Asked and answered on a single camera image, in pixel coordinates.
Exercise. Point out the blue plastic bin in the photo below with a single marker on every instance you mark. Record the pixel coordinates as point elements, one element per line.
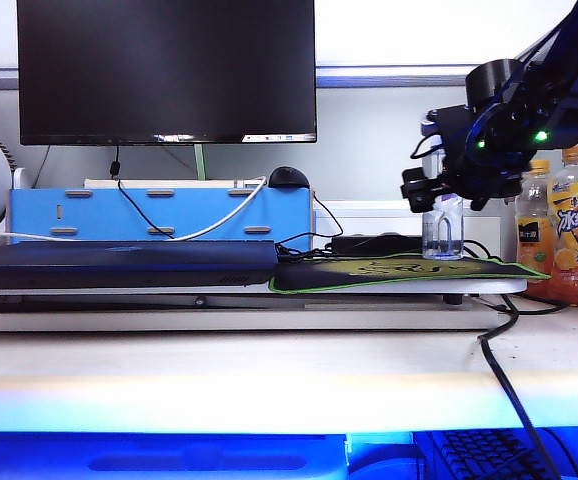
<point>144,460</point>

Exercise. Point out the white desk riser stand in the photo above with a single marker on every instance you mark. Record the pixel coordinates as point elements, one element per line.
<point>219,320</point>

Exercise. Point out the small orange juice bottle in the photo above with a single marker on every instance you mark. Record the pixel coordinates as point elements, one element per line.
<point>534,240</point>

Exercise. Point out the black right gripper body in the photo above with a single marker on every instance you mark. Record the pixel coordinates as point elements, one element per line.
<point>489,160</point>

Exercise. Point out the blue wooden desk organizer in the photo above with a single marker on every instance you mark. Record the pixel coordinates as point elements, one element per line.
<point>94,212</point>

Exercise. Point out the black closed laptop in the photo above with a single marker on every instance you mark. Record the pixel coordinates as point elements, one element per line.
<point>119,262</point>

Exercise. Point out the black computer monitor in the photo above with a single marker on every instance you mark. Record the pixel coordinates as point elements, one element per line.
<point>169,70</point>

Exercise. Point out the black keyboard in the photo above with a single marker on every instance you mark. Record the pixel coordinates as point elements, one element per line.
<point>474,450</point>

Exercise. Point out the black computer mouse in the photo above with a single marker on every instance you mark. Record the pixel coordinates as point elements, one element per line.
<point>289,177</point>

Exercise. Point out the large orange tea bottle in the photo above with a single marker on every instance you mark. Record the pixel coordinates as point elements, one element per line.
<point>576,240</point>

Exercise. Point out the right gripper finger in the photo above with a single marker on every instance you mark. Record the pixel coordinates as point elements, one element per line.
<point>419,190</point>
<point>479,203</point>

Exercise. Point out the black green-edged mouse pad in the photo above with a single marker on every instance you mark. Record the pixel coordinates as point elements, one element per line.
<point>369,272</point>

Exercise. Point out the clear mineral water bottle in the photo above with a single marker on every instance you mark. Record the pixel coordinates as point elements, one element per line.
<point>443,235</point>

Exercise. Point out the black power adapter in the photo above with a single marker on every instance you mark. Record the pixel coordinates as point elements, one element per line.
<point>374,245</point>

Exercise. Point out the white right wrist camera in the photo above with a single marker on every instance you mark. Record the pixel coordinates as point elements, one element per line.
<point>433,160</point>

